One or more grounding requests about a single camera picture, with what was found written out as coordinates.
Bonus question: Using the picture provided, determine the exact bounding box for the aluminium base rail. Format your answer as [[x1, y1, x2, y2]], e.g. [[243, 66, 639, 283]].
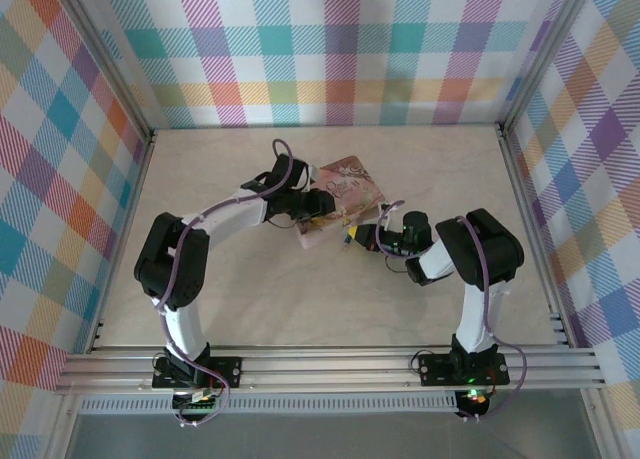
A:
[[54, 346, 609, 395]]

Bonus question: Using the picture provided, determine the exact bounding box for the grey slotted cable duct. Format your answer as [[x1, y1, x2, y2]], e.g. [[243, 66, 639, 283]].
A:
[[79, 393, 459, 414]]

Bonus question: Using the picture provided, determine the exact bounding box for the grey metal panel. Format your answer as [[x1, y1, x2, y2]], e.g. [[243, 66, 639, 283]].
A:
[[64, 412, 609, 459]]

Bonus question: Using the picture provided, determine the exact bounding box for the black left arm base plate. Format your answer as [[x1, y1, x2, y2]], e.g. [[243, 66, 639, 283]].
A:
[[151, 356, 244, 390]]

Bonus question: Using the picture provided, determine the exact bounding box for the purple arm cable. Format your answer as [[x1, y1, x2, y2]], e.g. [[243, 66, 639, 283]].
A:
[[374, 200, 529, 425], [154, 138, 296, 428]]

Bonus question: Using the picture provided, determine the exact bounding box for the aluminium frame post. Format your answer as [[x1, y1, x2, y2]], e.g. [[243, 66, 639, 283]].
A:
[[497, 0, 601, 135], [52, 0, 156, 138]]

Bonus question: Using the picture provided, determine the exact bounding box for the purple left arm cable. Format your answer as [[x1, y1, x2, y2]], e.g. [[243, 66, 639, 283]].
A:
[[154, 138, 296, 428]]

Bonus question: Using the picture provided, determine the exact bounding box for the pink decorated tin box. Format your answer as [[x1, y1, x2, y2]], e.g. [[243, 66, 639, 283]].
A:
[[294, 153, 387, 251]]

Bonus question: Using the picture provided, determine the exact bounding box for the aluminium side rail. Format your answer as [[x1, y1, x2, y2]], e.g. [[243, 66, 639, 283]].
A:
[[87, 128, 159, 355], [497, 123, 576, 353]]

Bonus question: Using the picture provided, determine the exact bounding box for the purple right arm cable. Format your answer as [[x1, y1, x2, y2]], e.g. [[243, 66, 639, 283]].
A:
[[374, 200, 529, 425]]

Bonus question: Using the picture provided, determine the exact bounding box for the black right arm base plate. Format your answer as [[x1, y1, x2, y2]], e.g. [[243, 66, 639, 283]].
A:
[[418, 352, 510, 386]]

